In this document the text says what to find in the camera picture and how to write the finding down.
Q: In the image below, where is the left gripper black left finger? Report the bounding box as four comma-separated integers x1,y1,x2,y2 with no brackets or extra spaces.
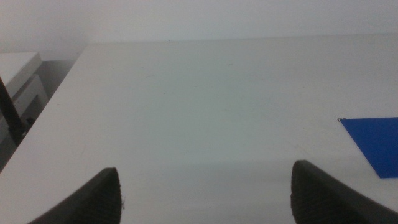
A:
27,167,123,224

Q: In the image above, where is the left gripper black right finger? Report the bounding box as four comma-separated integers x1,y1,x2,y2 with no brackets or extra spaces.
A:
290,160,398,224

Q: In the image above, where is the blue rectangular mat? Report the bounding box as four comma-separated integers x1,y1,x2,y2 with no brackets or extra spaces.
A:
339,117,398,179

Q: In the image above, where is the black pole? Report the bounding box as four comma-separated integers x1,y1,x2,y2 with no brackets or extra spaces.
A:
0,77,28,147

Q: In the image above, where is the white cabinet beside table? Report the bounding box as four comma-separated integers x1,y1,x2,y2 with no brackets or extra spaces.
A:
0,52,50,150

